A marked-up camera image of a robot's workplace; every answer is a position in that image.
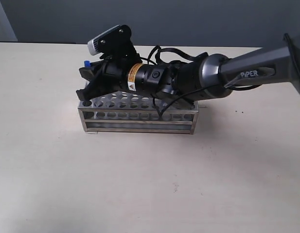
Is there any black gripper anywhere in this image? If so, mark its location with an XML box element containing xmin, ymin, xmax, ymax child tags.
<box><xmin>76</xmin><ymin>57</ymin><xmax>172</xmax><ymax>101</ymax></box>

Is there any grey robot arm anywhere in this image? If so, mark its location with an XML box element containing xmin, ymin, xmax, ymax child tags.
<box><xmin>76</xmin><ymin>34</ymin><xmax>300</xmax><ymax>107</ymax></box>

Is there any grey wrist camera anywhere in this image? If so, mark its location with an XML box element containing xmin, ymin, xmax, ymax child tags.
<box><xmin>88</xmin><ymin>25</ymin><xmax>134</xmax><ymax>56</ymax></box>

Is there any black cable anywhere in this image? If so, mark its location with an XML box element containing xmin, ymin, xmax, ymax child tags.
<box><xmin>140</xmin><ymin>45</ymin><xmax>204</xmax><ymax>121</ymax></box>

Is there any blue capped test tube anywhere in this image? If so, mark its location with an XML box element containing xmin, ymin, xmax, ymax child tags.
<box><xmin>84</xmin><ymin>60</ymin><xmax>91</xmax><ymax>67</ymax></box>

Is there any stainless steel test tube rack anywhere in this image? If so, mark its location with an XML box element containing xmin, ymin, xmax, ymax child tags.
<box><xmin>78</xmin><ymin>91</ymin><xmax>199</xmax><ymax>134</ymax></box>

